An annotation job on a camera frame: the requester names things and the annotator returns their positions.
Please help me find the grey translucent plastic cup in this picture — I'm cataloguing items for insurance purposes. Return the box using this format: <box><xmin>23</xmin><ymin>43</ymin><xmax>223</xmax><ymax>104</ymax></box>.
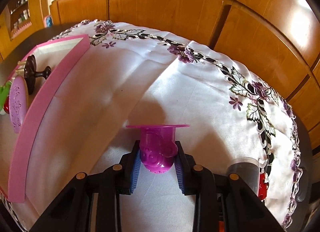
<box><xmin>226</xmin><ymin>157</ymin><xmax>260</xmax><ymax>195</ymax></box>

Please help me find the brown studded round stand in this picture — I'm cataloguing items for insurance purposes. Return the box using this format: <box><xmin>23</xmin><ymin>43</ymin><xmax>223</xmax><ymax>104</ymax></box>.
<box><xmin>24</xmin><ymin>55</ymin><xmax>52</xmax><ymax>95</ymax></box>

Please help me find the wooden wall cabinet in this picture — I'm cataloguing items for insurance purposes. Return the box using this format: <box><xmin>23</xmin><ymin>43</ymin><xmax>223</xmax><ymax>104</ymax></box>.
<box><xmin>24</xmin><ymin>0</ymin><xmax>320</xmax><ymax>157</ymax></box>

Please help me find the white floral embroidered tablecloth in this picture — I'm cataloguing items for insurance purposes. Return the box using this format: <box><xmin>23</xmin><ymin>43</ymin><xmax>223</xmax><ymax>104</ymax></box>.
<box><xmin>5</xmin><ymin>20</ymin><xmax>301</xmax><ymax>231</ymax></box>

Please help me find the red puzzle piece K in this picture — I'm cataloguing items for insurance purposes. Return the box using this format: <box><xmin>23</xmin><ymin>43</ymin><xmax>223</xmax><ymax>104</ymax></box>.
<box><xmin>258</xmin><ymin>173</ymin><xmax>269</xmax><ymax>201</ymax></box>

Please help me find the red lipstick tube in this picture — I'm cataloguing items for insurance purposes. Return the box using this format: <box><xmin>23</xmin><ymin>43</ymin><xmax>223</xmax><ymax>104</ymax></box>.
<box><xmin>3</xmin><ymin>103</ymin><xmax>10</xmax><ymax>114</ymax></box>

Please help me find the pink blue flat item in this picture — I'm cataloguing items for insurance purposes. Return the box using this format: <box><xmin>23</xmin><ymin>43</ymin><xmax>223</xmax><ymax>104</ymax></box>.
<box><xmin>44</xmin><ymin>15</ymin><xmax>53</xmax><ymax>28</ymax></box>

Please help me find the green plastic clip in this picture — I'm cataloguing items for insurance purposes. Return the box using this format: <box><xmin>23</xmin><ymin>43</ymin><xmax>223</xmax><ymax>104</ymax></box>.
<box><xmin>0</xmin><ymin>81</ymin><xmax>12</xmax><ymax>112</ymax></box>

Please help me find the pink shallow box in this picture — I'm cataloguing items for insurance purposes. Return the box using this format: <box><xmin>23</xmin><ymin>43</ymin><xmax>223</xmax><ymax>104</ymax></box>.
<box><xmin>4</xmin><ymin>35</ymin><xmax>90</xmax><ymax>203</ymax></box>

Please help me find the magenta plastic cup mould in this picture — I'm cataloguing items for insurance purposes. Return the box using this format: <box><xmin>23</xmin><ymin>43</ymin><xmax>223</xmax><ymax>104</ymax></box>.
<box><xmin>126</xmin><ymin>124</ymin><xmax>189</xmax><ymax>174</ymax></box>

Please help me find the mauve oval patterned case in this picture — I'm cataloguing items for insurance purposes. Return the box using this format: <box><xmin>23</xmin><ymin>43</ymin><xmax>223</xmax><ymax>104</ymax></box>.
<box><xmin>9</xmin><ymin>76</ymin><xmax>29</xmax><ymax>133</ymax></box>

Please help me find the wooden display shelf door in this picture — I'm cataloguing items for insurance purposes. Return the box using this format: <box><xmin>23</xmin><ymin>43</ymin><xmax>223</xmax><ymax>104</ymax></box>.
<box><xmin>4</xmin><ymin>0</ymin><xmax>32</xmax><ymax>41</ymax></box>

